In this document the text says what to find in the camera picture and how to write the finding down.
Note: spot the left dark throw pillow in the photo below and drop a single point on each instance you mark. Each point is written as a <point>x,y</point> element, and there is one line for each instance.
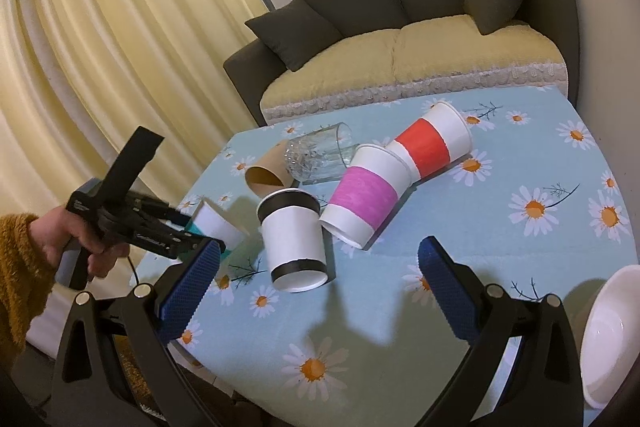
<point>296,33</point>

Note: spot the clear glass tumbler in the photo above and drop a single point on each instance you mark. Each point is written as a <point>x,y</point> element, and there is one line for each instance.
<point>322,155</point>

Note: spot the dark grey sofa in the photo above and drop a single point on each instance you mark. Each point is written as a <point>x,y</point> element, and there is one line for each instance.
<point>254,67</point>

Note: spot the pink banded paper cup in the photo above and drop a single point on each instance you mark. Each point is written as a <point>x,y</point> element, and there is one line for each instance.
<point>369,190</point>

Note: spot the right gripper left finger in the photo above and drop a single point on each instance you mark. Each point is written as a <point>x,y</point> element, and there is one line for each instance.
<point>90,387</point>

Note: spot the white ceramic mug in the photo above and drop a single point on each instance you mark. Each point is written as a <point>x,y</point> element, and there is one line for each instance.
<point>610,344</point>

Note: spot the left hand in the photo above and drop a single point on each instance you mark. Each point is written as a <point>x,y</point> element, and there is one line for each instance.
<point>51,234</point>

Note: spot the yellow sofa seat cover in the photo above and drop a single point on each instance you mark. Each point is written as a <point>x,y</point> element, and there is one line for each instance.
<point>442,55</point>

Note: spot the cream curtain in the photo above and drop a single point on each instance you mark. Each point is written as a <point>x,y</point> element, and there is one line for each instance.
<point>79,76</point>

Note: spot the teal banded paper cup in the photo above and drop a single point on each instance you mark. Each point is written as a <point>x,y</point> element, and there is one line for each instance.
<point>208,220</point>

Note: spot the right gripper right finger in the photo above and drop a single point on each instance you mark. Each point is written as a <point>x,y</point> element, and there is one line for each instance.
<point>544,387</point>

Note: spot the daisy print blue tablecloth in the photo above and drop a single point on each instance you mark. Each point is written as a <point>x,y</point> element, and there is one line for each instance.
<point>535,209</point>

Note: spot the brown paper cup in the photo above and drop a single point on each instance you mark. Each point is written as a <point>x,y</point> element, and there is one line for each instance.
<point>270,173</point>

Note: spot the black banded paper cup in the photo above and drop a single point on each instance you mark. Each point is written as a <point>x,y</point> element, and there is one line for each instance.
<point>293,240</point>

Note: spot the red banded paper cup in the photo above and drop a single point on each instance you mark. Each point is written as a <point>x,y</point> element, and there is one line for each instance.
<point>433,142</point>

